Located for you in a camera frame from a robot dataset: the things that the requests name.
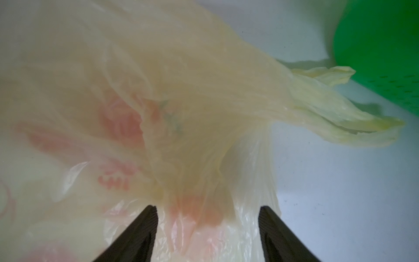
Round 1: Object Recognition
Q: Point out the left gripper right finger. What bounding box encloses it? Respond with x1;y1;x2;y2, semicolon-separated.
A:
258;206;320;262

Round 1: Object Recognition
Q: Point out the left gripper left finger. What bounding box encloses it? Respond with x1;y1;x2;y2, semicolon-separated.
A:
94;205;158;262

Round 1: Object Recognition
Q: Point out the green plastic basket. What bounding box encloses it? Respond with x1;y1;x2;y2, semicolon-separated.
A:
333;0;419;115

